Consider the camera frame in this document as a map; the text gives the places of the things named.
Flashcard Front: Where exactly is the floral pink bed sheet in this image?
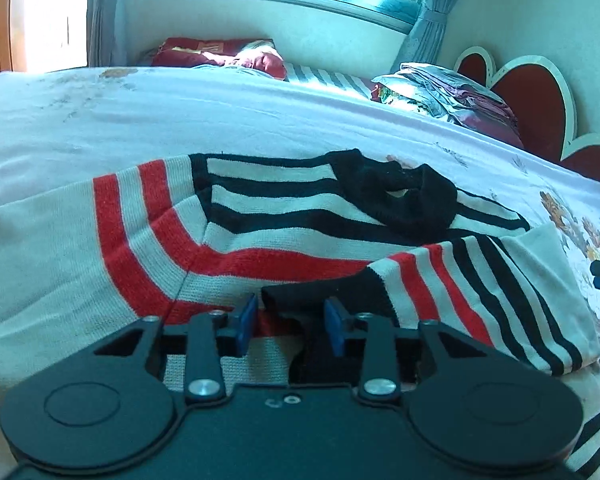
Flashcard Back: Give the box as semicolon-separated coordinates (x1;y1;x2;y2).
0;65;600;480

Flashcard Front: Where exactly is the left teal curtain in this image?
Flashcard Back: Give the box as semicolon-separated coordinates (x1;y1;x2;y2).
86;0;126;67

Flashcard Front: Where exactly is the red pillow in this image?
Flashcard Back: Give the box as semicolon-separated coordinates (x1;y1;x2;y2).
151;37;287;80

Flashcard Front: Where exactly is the teal curtain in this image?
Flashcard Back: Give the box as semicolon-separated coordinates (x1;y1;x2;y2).
391;0;458;72
86;0;126;67

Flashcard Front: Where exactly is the striped mattress pad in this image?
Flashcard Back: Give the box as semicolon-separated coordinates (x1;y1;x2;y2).
285;62;374;101

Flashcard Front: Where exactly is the right teal curtain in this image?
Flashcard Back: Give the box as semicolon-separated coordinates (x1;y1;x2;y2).
391;0;458;72

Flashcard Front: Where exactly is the stack of folded quilts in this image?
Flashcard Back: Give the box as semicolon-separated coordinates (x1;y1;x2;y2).
370;63;524;148

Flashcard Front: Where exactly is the red white flower headboard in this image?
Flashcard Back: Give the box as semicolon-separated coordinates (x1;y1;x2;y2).
454;47;600;182

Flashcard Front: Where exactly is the striped knit children's sweater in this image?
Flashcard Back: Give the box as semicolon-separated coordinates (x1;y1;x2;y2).
0;150;600;479

